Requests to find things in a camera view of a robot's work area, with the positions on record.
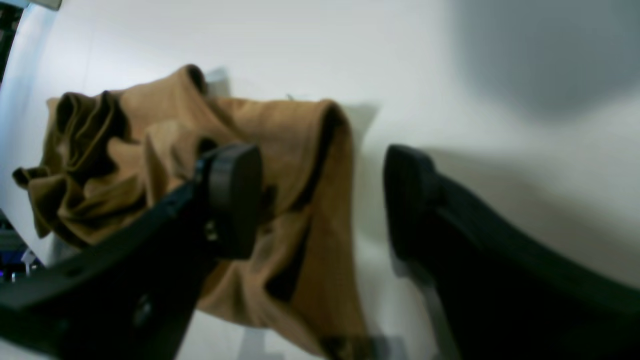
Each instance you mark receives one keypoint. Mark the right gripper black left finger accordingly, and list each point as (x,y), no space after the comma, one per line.
(132,296)

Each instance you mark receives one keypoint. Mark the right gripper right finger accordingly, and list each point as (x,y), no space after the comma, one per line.
(503,295)

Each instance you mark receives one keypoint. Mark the brown t-shirt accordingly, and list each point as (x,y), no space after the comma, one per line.
(109,158)

